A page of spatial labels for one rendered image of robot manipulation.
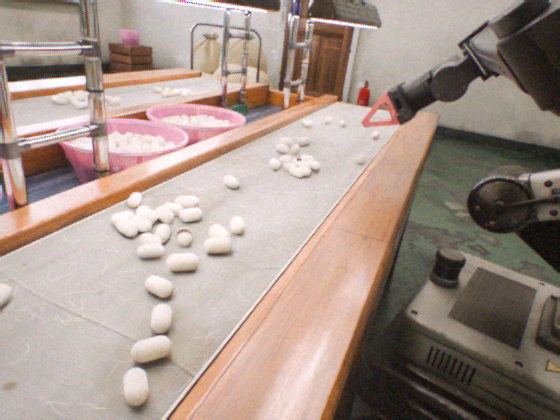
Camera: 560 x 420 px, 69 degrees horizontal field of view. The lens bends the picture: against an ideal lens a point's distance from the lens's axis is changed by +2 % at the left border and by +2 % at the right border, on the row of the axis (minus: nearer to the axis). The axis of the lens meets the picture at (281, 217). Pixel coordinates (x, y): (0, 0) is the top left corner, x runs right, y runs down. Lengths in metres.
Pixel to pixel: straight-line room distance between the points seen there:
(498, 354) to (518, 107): 4.42
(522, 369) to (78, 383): 0.80
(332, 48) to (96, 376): 5.24
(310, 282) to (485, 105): 4.84
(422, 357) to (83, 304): 0.74
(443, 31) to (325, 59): 1.37
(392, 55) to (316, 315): 4.99
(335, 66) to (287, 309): 5.11
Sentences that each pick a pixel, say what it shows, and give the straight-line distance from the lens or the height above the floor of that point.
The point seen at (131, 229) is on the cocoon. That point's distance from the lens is 0.58.
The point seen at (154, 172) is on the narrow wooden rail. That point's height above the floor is 0.76.
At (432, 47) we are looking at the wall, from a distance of 5.25.
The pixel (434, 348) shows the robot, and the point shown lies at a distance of 0.99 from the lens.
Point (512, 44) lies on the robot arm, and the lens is 0.43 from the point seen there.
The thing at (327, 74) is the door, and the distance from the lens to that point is 5.50.
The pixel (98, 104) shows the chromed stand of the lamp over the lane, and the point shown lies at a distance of 0.72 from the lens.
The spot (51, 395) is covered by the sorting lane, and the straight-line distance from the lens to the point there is 0.40.
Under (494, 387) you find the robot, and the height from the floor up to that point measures 0.41.
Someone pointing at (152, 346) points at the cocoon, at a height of 0.76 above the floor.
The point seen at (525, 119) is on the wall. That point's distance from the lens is 5.26.
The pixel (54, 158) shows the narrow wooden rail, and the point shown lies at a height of 0.70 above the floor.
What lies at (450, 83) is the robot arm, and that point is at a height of 0.97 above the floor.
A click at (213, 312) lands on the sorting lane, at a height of 0.74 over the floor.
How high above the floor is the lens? 1.03
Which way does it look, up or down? 26 degrees down
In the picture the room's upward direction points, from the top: 7 degrees clockwise
